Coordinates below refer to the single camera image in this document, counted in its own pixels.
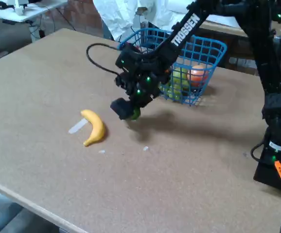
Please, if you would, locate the round dark green toy fruit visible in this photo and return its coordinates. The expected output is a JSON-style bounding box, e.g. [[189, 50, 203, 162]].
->
[[128, 108, 141, 121]]

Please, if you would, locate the yellow green toy fruit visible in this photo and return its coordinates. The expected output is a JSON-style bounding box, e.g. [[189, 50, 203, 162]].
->
[[172, 67, 189, 88]]

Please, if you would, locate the yellow toy banana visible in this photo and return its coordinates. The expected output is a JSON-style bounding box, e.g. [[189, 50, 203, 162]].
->
[[80, 109, 106, 147]]

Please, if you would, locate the long white tape strip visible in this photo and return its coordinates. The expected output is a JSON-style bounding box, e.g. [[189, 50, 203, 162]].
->
[[68, 118, 88, 134]]

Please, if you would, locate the white crumpled sheet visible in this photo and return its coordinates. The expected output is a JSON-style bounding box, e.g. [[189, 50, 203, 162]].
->
[[92, 0, 194, 42]]

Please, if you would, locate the wooden workbench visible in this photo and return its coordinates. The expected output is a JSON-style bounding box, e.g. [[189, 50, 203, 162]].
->
[[198, 14, 262, 77]]

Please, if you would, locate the white desk leg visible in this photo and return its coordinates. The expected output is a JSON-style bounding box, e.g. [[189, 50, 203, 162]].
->
[[28, 22, 39, 42]]

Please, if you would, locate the white desk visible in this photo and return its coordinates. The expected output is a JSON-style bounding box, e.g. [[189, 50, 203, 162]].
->
[[0, 0, 68, 24]]

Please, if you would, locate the looped black camera cable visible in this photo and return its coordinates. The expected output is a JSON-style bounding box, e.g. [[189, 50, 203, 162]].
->
[[86, 43, 122, 76]]

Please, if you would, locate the blue wire basket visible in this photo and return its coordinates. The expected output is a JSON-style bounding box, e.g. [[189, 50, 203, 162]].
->
[[118, 28, 228, 107]]

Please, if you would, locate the black cable at arm foot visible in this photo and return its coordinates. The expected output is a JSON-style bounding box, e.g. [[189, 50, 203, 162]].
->
[[250, 142, 267, 162]]

